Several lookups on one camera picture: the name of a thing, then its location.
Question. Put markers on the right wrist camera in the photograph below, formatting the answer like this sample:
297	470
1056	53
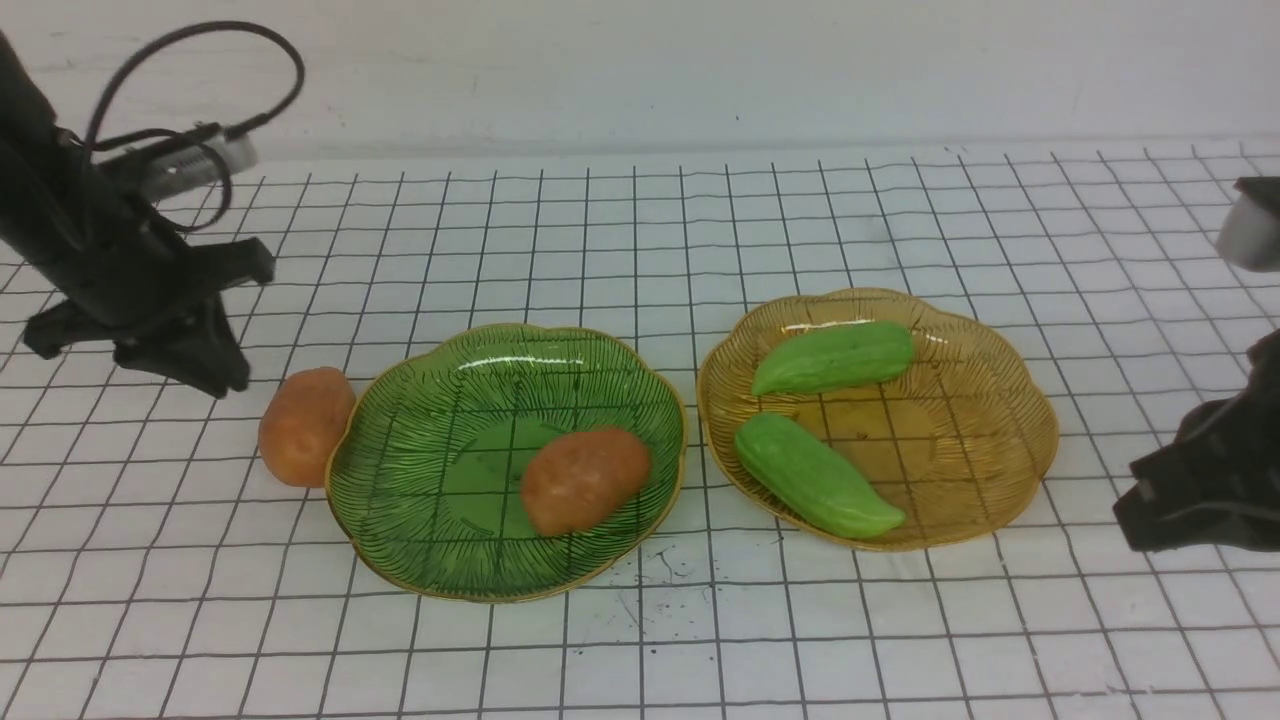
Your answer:
1249	236

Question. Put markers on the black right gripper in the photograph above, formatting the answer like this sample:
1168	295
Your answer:
1218	483

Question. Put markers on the amber glass plate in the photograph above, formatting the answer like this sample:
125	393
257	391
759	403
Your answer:
960	442

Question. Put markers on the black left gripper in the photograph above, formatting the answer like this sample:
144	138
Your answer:
127	273

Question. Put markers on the brown potato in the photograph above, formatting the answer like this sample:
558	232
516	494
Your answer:
304	422
578	480

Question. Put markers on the green glass plate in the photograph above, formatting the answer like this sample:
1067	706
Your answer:
425	482

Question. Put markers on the green cucumber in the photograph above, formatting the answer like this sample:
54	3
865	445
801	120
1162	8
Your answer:
807	476
835	357

